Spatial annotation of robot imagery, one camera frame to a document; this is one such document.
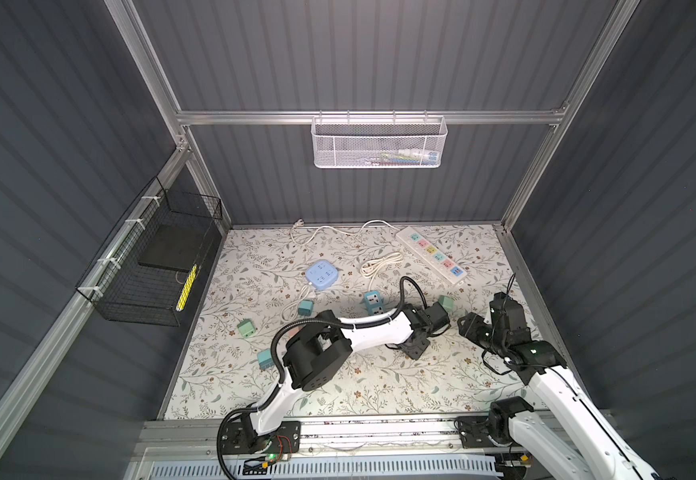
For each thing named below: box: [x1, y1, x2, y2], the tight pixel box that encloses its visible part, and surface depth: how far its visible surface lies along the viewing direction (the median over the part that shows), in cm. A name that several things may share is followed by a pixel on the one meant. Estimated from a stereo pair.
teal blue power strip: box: [364, 290, 385, 316], surface depth 98 cm
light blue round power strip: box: [306, 260, 338, 290], surface depth 105 cm
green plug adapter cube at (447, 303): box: [438, 295, 455, 314], surface depth 99 cm
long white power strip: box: [396, 227, 468, 285], surface depth 110 cm
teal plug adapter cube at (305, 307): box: [298, 300, 314, 316], surface depth 98 cm
